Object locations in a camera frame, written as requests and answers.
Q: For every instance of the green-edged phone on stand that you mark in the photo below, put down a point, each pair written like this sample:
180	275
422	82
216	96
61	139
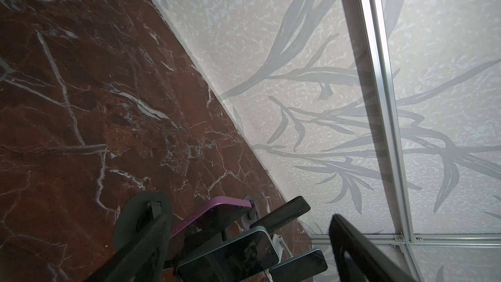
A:
234	260

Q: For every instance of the black phone rear centre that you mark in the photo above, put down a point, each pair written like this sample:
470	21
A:
283	215

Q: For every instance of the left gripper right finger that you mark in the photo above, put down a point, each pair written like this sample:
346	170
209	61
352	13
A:
358	259

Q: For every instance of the purple-edged phone on stand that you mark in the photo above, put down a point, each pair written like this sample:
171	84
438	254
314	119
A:
212	217

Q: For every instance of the white phone stand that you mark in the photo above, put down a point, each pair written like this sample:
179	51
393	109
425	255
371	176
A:
281	246

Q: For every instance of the white-edged phone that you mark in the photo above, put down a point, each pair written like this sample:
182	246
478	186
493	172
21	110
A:
299	268

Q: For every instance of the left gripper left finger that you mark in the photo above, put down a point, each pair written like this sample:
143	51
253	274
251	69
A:
141	259

